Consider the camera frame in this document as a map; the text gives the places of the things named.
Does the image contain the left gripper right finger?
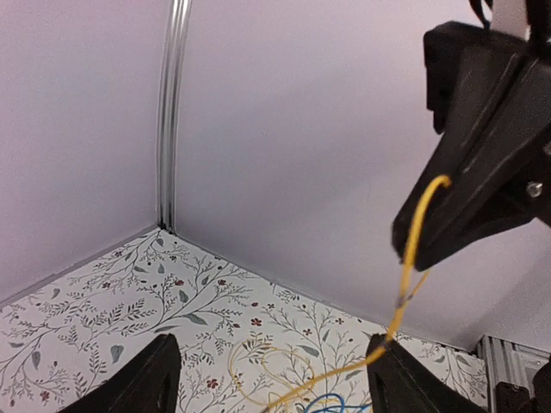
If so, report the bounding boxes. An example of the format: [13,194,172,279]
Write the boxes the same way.
[367,341,484,413]

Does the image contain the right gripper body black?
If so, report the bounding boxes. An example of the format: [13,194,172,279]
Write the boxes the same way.
[494,1,550,233]

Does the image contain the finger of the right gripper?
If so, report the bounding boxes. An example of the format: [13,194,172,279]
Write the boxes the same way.
[392,22,527,271]

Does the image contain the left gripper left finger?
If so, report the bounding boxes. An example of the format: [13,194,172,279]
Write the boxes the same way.
[61,334,181,413]

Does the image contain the blue cable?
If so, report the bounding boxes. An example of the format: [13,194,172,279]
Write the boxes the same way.
[296,393,374,413]

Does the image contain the yellow cable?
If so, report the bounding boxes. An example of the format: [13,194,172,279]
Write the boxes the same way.
[227,174,453,413]

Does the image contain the floral table mat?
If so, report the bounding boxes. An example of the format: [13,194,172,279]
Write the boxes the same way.
[0,227,490,413]

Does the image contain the right aluminium corner post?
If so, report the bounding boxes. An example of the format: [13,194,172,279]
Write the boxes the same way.
[157,0,193,232]

